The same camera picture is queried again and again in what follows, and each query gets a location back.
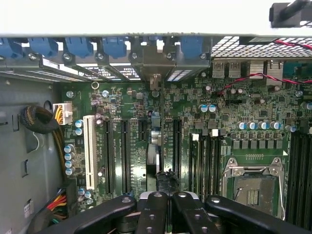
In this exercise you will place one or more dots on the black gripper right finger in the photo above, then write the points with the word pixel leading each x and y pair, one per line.
pixel 190 219

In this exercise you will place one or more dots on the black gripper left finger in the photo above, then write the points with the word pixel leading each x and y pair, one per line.
pixel 153 214

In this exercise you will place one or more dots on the empty RAM slot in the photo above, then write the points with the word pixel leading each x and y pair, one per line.
pixel 300 175
pixel 308 175
pixel 292 175
pixel 207 168
pixel 217 165

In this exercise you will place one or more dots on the green motherboard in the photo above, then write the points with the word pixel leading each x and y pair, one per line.
pixel 137 158

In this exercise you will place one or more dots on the long PCIe expansion slot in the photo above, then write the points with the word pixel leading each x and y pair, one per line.
pixel 177 146
pixel 125 158
pixel 109 158

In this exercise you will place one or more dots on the CPU socket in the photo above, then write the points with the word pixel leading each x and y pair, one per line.
pixel 253 195

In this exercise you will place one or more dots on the short PCIe expansion slot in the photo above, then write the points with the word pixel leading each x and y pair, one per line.
pixel 142 131

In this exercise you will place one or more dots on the black main power connector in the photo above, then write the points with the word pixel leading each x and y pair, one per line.
pixel 70 195

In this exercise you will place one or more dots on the white PCI expansion slot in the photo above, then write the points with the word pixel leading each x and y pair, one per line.
pixel 90 151

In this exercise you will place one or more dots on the blue top capacitor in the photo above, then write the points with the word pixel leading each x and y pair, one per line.
pixel 70 171
pixel 69 163
pixel 69 148
pixel 69 156
pixel 275 125
pixel 241 125
pixel 262 125
pixel 203 108
pixel 251 125
pixel 78 131
pixel 79 123
pixel 212 108

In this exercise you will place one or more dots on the socket locking lever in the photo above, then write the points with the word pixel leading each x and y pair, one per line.
pixel 282 195

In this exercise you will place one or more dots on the white power connector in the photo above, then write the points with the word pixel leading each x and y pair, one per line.
pixel 66 113

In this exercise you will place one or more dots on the metal slot blanking plate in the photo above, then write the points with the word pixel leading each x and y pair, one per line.
pixel 48 65
pixel 192 64
pixel 83 70
pixel 117 70

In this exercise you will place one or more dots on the open PC case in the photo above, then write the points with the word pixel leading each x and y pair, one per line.
pixel 14 158

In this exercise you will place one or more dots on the silver USB port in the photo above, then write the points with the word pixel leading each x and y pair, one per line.
pixel 234 69
pixel 218 69

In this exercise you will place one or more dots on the silver rear port housing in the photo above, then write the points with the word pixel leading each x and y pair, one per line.
pixel 257 69
pixel 275 73

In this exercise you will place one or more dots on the teal rear port block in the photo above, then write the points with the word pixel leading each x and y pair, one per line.
pixel 299 73

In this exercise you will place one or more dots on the black clamp block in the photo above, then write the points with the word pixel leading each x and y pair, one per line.
pixel 280 14

